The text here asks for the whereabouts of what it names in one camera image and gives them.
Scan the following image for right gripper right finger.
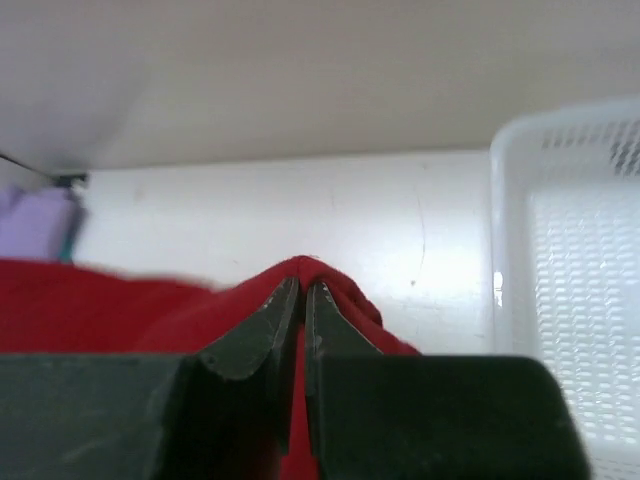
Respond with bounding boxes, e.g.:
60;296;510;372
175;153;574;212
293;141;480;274
305;283;590;479

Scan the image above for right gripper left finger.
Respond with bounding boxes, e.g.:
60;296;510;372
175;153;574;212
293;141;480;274
1;278;300;479

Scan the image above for red item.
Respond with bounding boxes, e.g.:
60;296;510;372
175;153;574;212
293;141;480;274
1;256;419;479

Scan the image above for purple t shirt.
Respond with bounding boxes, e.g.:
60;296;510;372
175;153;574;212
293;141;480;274
1;185;79;261

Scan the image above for teal t shirt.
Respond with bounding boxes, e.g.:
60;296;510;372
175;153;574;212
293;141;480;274
58;203;87;264

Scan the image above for white plastic basket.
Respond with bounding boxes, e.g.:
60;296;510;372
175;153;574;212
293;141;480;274
490;97;639;479

